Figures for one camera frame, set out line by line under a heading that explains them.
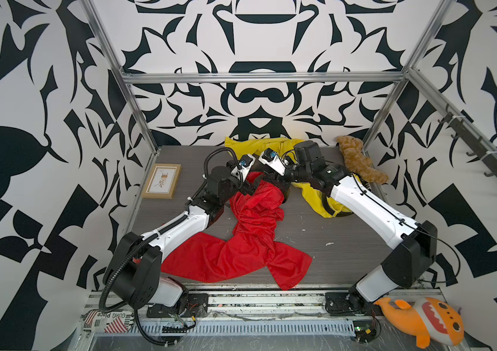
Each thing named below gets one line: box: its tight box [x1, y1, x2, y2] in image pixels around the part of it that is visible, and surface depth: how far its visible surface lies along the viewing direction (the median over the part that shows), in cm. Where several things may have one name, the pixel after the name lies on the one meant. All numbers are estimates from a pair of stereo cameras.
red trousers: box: [160, 171, 313, 292], surface depth 85 cm
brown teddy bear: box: [336, 136, 389, 185], surface depth 107 cm
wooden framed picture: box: [141, 163, 182, 200], surface depth 107 cm
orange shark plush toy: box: [374, 296, 465, 349], surface depth 67 cm
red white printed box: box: [81, 310, 136, 333], surface depth 70 cm
